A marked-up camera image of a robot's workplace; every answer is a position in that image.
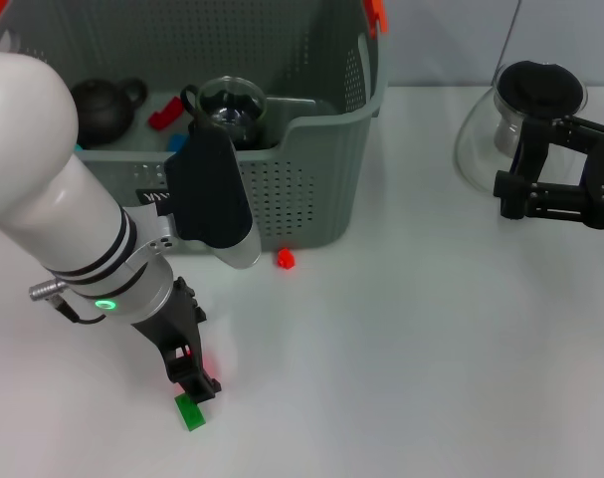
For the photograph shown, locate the left gripper silver plug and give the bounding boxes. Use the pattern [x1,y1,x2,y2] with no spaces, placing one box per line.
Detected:
[28,279,68,301]

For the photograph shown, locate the grey perforated plastic storage bin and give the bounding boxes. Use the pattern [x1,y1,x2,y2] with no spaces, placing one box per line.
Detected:
[0,0,390,256]

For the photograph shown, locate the glass teacup black sleeve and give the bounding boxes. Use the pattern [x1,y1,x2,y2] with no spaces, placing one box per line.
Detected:
[180,75,269,148]
[234,122,278,150]

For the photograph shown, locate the black clay teapot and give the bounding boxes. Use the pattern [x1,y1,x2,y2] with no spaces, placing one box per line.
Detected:
[71,77,149,148]

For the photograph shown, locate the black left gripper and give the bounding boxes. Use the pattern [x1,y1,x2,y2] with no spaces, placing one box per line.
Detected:
[130,277,222,405]

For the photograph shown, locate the dark red arch block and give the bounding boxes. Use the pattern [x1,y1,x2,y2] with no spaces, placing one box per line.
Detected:
[148,98,184,131]

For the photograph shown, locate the left gripper grey cable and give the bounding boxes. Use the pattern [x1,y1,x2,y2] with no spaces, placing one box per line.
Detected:
[54,298,106,325]

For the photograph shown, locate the green toy brick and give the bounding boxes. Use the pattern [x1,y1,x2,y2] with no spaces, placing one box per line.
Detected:
[174,392,208,432]

